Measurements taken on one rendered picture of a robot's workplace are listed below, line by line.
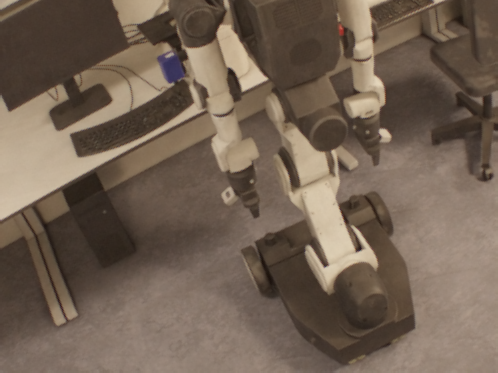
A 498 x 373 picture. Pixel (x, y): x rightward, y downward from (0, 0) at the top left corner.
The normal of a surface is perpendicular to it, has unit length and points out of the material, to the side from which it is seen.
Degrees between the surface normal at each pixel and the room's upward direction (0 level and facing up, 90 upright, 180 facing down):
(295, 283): 0
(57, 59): 86
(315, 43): 105
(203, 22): 90
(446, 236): 0
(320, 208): 60
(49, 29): 86
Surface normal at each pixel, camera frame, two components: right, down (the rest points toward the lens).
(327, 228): 0.16, 0.13
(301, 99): 0.06, -0.11
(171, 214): -0.24, -0.72
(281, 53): 0.37, 0.74
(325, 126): 0.33, 0.57
